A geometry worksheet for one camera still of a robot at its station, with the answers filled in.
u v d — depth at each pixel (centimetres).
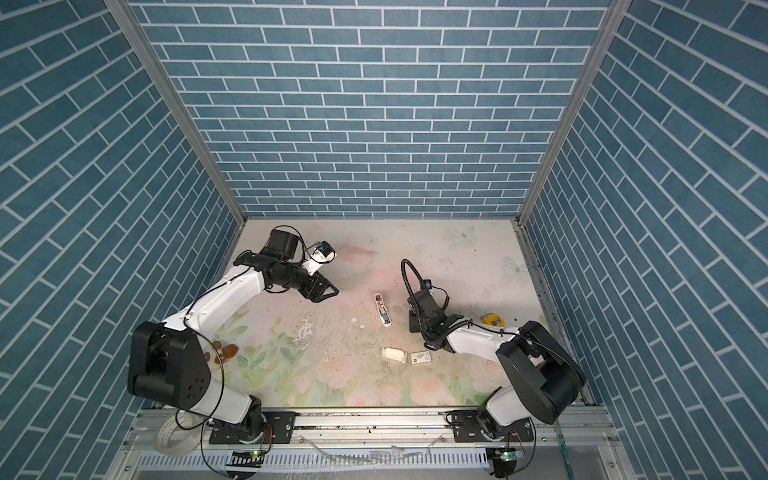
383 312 93
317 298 75
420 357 84
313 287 74
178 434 74
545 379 44
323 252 76
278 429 74
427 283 82
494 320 91
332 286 79
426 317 69
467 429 73
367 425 75
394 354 85
